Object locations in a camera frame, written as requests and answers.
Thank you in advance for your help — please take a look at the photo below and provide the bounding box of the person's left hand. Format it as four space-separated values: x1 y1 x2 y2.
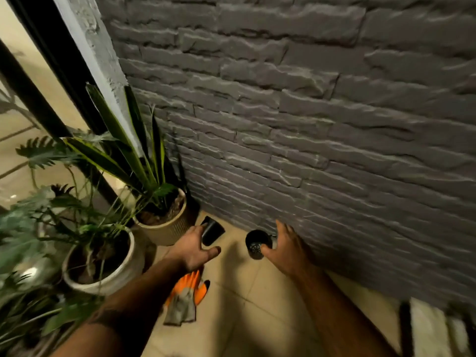
168 224 222 274

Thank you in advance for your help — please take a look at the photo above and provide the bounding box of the person's right hand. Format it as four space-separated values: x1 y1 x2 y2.
260 219 317 278

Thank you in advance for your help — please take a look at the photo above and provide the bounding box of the black plastic nursery pot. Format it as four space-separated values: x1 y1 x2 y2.
201 216 226 247
245 229 278 261

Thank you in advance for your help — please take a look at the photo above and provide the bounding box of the person's right forearm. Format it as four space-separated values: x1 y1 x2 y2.
286 262 400 357

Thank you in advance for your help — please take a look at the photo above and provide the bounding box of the person's left forearm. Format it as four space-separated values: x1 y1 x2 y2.
50 254 192 357

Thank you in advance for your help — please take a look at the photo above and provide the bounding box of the beige ribbed ceramic pot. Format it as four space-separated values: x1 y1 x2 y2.
132 187 192 247

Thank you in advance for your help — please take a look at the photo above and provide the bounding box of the orange and grey work glove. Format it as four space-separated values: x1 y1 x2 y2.
163 269 211 327

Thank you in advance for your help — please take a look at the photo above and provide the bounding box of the white round ceramic pot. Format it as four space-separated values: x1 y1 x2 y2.
61 225 146 297

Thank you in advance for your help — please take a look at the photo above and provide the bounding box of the snake plant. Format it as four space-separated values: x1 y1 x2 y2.
62 83 187 220

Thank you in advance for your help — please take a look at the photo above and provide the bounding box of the black metal leg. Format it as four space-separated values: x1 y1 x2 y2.
399 300 414 357

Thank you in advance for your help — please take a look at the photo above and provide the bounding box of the leafy green plant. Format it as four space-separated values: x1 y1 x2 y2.
0 135 136 357

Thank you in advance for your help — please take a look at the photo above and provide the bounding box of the black window frame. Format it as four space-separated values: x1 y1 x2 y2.
0 0 125 210

